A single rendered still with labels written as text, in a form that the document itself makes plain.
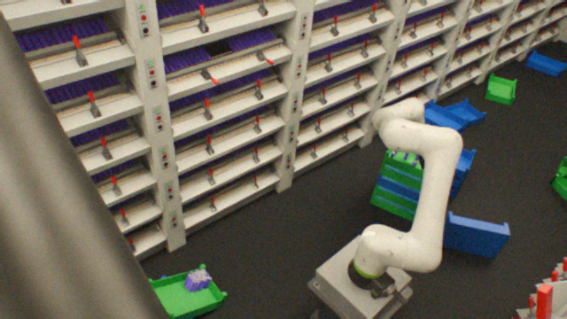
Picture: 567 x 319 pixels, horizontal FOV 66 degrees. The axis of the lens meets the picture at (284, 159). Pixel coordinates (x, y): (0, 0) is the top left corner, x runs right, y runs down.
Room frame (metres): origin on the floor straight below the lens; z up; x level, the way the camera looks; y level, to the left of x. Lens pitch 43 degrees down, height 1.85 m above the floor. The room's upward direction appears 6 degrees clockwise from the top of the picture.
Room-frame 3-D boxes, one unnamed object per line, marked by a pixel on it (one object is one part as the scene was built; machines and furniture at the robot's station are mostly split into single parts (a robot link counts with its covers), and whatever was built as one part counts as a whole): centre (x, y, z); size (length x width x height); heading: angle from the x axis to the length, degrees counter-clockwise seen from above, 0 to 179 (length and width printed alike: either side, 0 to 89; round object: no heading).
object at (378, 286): (0.94, -0.40, 0.42); 0.26 x 0.15 x 0.06; 42
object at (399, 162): (1.74, -0.69, 0.36); 0.30 x 0.20 x 0.08; 65
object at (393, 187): (1.74, -0.69, 0.20); 0.30 x 0.20 x 0.08; 65
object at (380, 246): (0.98, -0.38, 0.54); 0.16 x 0.13 x 0.19; 84
